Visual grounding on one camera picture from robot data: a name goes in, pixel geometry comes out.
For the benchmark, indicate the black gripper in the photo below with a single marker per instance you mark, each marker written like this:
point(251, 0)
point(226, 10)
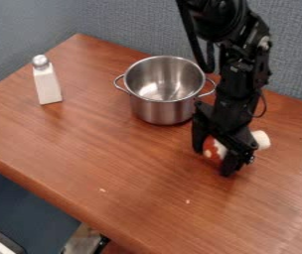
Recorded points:
point(224, 123)

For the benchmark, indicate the red and white toy mushroom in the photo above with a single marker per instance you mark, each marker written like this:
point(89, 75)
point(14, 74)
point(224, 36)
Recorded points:
point(215, 151)

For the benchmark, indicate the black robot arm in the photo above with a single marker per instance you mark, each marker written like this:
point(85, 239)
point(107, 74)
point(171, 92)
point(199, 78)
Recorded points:
point(230, 42)

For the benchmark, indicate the white salt shaker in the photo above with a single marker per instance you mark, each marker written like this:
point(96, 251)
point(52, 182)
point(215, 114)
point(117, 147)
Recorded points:
point(45, 80)

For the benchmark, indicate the metal table leg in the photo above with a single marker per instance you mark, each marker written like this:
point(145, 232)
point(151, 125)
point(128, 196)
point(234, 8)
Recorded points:
point(87, 241)

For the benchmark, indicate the metal pot with handles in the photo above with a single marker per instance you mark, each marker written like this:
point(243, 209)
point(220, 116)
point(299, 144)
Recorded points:
point(163, 85)

